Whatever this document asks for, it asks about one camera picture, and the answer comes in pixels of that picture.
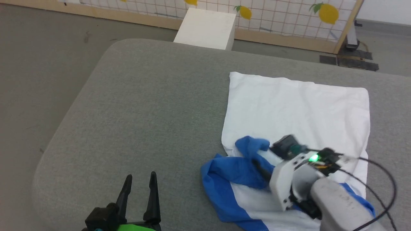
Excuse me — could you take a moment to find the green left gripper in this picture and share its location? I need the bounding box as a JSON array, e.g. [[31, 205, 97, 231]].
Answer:
[[115, 171, 162, 231]]

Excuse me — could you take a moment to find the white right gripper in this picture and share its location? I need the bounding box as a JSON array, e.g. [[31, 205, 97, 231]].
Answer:
[[251, 148, 343, 211]]

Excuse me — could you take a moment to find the white and blue shirt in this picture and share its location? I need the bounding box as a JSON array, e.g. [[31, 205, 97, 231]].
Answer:
[[201, 71, 377, 231]]

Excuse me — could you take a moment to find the large black floor mat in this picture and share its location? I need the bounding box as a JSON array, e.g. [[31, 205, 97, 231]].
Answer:
[[337, 48, 380, 72]]

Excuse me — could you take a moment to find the white box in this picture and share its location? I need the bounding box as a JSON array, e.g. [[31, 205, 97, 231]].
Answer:
[[173, 8, 237, 51]]

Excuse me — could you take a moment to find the lemon print partition screen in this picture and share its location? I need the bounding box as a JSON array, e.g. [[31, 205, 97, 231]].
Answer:
[[0, 0, 365, 54]]

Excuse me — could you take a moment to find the grey metal stand foot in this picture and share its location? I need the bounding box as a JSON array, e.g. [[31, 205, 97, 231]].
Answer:
[[345, 20, 361, 51]]

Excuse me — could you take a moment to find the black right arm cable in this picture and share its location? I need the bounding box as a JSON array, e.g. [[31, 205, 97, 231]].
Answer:
[[334, 153, 398, 231]]

